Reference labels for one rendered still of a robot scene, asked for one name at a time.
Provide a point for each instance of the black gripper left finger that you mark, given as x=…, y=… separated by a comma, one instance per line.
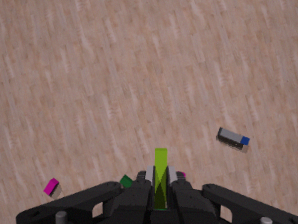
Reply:
x=128, y=206

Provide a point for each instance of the small dark blue block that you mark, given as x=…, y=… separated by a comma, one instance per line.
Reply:
x=245, y=140

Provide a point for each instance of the grey rod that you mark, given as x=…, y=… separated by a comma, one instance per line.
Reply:
x=229, y=134

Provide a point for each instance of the dark green rod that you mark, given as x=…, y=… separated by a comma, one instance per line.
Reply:
x=126, y=181

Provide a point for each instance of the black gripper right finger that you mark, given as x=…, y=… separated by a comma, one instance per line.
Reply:
x=192, y=206

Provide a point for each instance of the lime green rod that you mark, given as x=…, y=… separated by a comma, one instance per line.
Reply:
x=160, y=178

